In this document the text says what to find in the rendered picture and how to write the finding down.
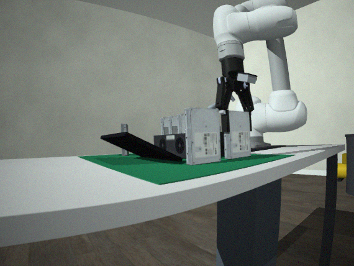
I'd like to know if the green bench mat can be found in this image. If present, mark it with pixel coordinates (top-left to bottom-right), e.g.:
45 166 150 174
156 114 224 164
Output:
79 154 294 185

